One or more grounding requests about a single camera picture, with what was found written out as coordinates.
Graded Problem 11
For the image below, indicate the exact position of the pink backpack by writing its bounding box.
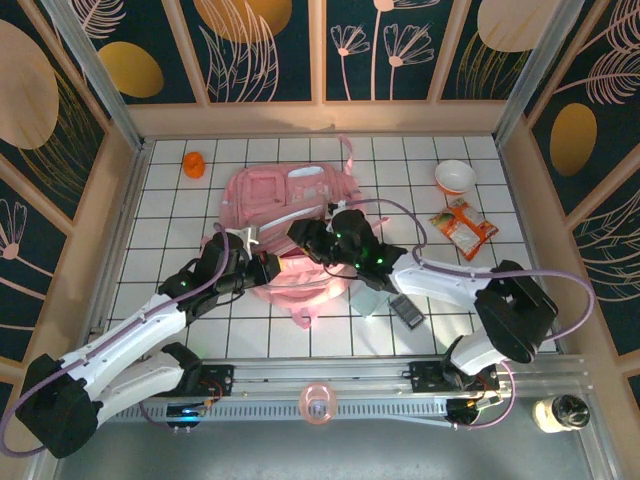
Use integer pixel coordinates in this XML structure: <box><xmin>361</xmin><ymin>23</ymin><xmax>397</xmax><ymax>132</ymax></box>
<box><xmin>201</xmin><ymin>134</ymin><xmax>391</xmax><ymax>330</ymax></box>

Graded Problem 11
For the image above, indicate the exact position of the pale teal pencil pouch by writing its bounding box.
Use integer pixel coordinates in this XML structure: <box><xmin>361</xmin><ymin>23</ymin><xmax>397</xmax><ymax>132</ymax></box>
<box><xmin>348</xmin><ymin>287</ymin><xmax>396</xmax><ymax>319</ymax></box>

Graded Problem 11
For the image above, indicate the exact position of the black calculator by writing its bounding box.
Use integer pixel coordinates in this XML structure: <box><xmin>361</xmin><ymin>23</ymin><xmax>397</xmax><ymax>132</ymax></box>
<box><xmin>388</xmin><ymin>293</ymin><xmax>426</xmax><ymax>332</ymax></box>

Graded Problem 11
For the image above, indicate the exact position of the small orange cup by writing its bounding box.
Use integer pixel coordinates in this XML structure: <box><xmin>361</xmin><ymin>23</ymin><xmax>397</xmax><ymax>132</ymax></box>
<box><xmin>182</xmin><ymin>152</ymin><xmax>206</xmax><ymax>180</ymax></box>

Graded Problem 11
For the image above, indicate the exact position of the orange snack packet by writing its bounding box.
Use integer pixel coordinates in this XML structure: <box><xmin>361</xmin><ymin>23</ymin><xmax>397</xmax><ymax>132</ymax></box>
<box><xmin>430</xmin><ymin>198</ymin><xmax>500</xmax><ymax>262</ymax></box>

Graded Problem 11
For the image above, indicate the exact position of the white bowl orange rim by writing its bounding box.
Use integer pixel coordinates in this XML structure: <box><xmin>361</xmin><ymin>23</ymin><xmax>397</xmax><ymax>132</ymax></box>
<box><xmin>433</xmin><ymin>159</ymin><xmax>476</xmax><ymax>195</ymax></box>

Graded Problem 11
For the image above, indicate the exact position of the pink tape roll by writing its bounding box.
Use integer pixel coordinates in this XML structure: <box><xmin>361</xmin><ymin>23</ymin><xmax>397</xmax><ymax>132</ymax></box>
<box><xmin>298</xmin><ymin>383</ymin><xmax>335</xmax><ymax>426</ymax></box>

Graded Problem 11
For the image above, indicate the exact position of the white bottle black cap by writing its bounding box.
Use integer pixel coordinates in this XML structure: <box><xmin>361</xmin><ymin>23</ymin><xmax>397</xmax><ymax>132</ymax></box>
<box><xmin>532</xmin><ymin>394</ymin><xmax>591</xmax><ymax>434</ymax></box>

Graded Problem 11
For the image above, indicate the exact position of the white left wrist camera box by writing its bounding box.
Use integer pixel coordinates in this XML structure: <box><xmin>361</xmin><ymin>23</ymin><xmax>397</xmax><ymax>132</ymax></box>
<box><xmin>227</xmin><ymin>224</ymin><xmax>261</xmax><ymax>247</ymax></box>

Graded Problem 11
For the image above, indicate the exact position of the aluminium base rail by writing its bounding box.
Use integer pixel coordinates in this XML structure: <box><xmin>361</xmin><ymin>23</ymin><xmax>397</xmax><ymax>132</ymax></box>
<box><xmin>49</xmin><ymin>353</ymin><xmax>594</xmax><ymax>401</ymax></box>

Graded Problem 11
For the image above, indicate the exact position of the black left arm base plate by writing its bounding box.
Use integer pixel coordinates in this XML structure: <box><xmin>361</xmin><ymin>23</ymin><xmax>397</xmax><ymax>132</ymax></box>
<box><xmin>143</xmin><ymin>364</ymin><xmax>236</xmax><ymax>399</ymax></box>

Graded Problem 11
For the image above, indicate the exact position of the grey slotted cable duct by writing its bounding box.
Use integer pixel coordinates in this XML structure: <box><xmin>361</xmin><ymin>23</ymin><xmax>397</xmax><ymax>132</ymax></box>
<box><xmin>99</xmin><ymin>401</ymin><xmax>451</xmax><ymax>426</ymax></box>

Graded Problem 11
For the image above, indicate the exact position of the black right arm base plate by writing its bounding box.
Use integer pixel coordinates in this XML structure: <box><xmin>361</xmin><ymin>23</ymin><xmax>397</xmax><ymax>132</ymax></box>
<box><xmin>408</xmin><ymin>360</ymin><xmax>501</xmax><ymax>394</ymax></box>

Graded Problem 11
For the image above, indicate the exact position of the aluminium frame post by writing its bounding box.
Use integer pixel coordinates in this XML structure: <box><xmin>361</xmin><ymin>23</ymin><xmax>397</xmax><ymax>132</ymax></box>
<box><xmin>493</xmin><ymin>0</ymin><xmax>587</xmax><ymax>146</ymax></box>
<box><xmin>42</xmin><ymin>0</ymin><xmax>147</xmax><ymax>152</ymax></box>

